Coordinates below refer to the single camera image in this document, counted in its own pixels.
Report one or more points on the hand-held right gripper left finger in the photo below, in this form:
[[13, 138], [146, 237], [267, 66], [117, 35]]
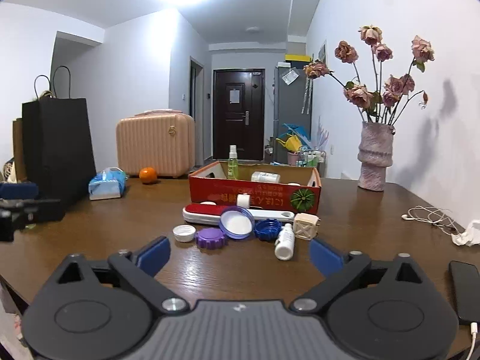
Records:
[[153, 255]]

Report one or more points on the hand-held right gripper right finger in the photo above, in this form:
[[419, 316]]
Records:
[[324, 257]]

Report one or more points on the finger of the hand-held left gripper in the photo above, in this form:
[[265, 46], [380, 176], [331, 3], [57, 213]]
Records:
[[18, 190], [48, 210]]

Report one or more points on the beige lattice cube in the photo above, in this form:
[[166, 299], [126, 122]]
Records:
[[305, 226]]

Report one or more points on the white bottle cap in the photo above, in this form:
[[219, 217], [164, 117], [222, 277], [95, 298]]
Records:
[[183, 233]]

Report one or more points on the small white bottle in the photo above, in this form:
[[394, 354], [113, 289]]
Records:
[[284, 243]]

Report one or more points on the purple screw cap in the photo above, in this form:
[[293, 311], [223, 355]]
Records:
[[211, 239]]

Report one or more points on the blue screw cap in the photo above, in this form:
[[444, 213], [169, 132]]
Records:
[[267, 229]]

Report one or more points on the red and white case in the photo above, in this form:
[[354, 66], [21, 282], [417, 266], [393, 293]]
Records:
[[202, 213]]

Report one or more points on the purple lid with white inside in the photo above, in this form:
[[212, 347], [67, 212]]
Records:
[[236, 224]]

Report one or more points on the red cardboard box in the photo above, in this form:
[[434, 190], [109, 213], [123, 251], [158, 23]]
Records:
[[225, 191]]

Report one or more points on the white tape roll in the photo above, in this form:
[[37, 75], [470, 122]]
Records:
[[243, 200]]

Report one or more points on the black paper bag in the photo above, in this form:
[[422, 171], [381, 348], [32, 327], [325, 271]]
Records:
[[56, 150]]

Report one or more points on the blue tissue pack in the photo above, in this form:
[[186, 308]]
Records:
[[107, 185]]

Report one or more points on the orange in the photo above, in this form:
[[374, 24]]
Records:
[[148, 176]]

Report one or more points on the white jar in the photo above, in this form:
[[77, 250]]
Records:
[[265, 177]]

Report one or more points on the pink suitcase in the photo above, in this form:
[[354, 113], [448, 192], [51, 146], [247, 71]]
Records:
[[153, 146]]

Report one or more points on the white earphones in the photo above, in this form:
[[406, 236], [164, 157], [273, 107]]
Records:
[[431, 217]]

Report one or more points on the pink ribbed vase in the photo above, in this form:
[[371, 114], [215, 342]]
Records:
[[375, 153]]

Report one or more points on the yellow watering can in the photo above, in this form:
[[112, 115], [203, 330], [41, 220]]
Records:
[[288, 144]]

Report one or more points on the green spray bottle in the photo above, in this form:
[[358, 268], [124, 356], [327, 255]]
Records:
[[232, 167]]

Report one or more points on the blue folding rack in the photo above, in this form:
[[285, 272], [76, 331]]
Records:
[[296, 131]]

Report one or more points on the black phone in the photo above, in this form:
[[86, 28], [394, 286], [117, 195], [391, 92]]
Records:
[[465, 292]]

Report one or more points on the crumpled white tissue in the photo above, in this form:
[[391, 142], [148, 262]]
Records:
[[468, 234]]

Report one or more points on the dark brown door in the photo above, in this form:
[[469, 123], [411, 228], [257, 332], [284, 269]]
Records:
[[225, 127]]

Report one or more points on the grey fridge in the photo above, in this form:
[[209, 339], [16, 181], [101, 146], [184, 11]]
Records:
[[288, 105]]

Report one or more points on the dried pink roses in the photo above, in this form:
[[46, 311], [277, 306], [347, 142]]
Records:
[[360, 95]]

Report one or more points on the paper on fridge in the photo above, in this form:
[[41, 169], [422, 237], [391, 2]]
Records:
[[289, 77]]

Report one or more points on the yellow box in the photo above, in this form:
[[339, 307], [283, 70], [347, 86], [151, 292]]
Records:
[[298, 57]]

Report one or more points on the wall picture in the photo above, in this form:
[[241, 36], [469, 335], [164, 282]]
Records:
[[322, 52]]

